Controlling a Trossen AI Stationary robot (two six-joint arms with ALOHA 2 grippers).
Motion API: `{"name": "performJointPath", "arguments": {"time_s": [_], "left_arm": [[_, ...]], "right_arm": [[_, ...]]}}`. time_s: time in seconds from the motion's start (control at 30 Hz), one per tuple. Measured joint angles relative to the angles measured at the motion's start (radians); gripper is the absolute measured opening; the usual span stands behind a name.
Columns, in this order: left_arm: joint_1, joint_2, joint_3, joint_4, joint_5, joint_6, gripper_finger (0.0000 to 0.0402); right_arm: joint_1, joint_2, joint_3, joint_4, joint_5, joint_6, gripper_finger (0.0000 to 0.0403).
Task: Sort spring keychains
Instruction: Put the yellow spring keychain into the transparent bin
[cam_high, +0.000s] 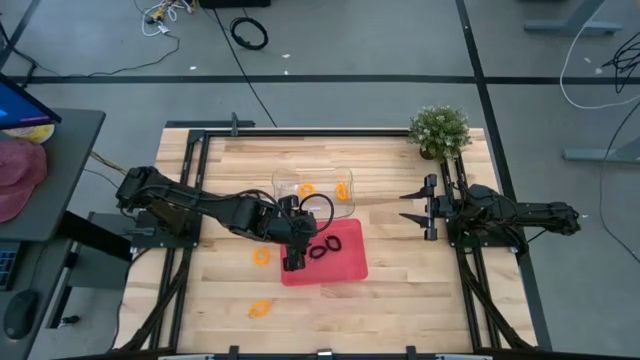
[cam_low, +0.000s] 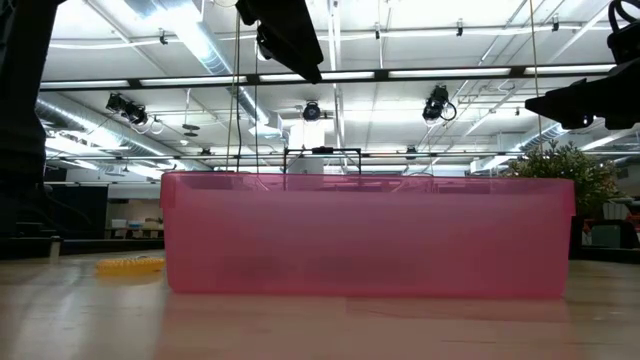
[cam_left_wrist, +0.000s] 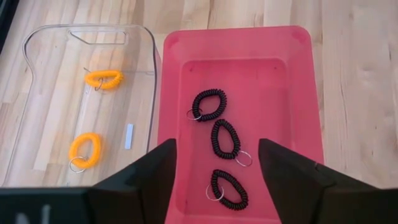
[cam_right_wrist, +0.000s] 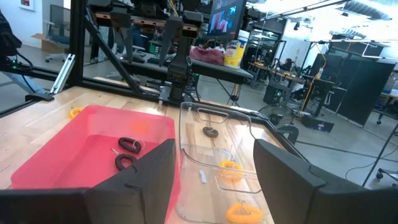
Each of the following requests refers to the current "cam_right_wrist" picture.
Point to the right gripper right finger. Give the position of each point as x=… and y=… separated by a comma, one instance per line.
x=286, y=186

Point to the black aluminium rig frame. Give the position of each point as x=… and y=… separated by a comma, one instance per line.
x=77, y=46

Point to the yellow corn cob toy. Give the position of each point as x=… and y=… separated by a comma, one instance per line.
x=72, y=112

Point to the grey office chair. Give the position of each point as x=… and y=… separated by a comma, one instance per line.
x=59, y=31

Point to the silver aluminium bracket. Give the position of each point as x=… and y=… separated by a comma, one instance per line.
x=63, y=73

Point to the cardboard box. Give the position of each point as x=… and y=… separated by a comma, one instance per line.
x=46, y=43

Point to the pink translucent plastic bin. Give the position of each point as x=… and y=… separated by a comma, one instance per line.
x=62, y=155

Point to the black cabinets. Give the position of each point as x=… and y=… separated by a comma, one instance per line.
x=357, y=87

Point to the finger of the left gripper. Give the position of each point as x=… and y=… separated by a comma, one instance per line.
x=173, y=42

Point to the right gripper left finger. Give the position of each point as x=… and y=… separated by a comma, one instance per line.
x=133, y=199

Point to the overhead LED light bar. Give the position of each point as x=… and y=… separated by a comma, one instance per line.
x=311, y=8

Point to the black floor fan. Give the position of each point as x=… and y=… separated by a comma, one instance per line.
x=275, y=115

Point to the black work table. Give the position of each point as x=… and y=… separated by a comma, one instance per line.
x=217, y=73

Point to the person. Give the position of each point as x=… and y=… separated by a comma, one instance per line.
x=221, y=46

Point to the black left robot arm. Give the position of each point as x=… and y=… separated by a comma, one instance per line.
x=180, y=71

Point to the clear plastic bin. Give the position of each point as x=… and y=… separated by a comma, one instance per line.
x=199, y=146

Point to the white yellow wipes canister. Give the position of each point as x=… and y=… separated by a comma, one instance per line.
x=236, y=49

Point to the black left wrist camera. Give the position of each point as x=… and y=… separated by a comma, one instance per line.
x=193, y=23

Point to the black monitor screen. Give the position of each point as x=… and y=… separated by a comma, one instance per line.
x=225, y=18

